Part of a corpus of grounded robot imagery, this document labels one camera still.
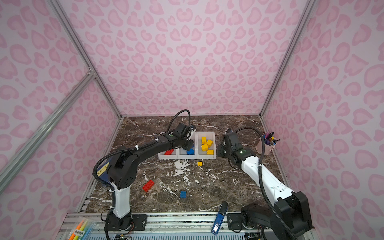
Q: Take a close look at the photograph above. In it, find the highlighter pen pack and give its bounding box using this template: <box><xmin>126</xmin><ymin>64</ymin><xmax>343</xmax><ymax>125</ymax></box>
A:
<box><xmin>67</xmin><ymin>218</ymin><xmax>96</xmax><ymax>240</ymax></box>

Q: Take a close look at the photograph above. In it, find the red lego brick tall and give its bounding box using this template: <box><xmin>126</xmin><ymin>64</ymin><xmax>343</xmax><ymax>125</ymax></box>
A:
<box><xmin>164</xmin><ymin>149</ymin><xmax>174</xmax><ymax>156</ymax></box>

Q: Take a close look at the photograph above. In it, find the blue lego front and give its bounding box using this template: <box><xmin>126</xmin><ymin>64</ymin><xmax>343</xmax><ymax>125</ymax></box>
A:
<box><xmin>180</xmin><ymin>191</ymin><xmax>187</xmax><ymax>199</ymax></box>

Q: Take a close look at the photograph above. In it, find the white bin middle compartment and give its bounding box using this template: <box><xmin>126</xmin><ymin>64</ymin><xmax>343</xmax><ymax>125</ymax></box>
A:
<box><xmin>178</xmin><ymin>146</ymin><xmax>197</xmax><ymax>160</ymax></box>

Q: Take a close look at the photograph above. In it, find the white bin right compartment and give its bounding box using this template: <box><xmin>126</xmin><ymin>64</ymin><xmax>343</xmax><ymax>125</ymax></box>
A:
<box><xmin>195</xmin><ymin>132</ymin><xmax>217</xmax><ymax>160</ymax></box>

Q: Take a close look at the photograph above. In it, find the dark blue notebook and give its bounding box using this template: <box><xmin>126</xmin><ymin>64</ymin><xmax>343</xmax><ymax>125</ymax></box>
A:
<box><xmin>97</xmin><ymin>162</ymin><xmax>110</xmax><ymax>183</ymax></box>

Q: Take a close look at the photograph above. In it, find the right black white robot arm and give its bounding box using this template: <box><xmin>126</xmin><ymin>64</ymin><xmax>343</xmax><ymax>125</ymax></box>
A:
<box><xmin>218</xmin><ymin>128</ymin><xmax>314</xmax><ymax>240</ymax></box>

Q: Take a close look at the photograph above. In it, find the blue lego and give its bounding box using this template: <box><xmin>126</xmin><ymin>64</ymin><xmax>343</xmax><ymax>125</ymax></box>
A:
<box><xmin>180</xmin><ymin>191</ymin><xmax>187</xmax><ymax>199</ymax></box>
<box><xmin>187</xmin><ymin>149</ymin><xmax>195</xmax><ymax>155</ymax></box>

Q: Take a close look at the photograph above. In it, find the long red lego brick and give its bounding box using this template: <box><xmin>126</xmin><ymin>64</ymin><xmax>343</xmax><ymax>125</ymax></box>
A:
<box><xmin>142</xmin><ymin>180</ymin><xmax>155</xmax><ymax>192</ymax></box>

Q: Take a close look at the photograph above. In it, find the blue stapler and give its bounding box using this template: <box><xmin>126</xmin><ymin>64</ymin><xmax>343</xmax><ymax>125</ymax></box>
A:
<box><xmin>211</xmin><ymin>201</ymin><xmax>228</xmax><ymax>236</ymax></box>

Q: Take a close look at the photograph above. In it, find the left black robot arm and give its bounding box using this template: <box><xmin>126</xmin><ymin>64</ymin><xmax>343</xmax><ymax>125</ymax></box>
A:
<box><xmin>92</xmin><ymin>109</ymin><xmax>196</xmax><ymax>240</ymax></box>

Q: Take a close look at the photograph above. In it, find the pink pen cup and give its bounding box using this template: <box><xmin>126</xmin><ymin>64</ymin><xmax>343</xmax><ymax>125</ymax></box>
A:
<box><xmin>256</xmin><ymin>132</ymin><xmax>283</xmax><ymax>156</ymax></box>

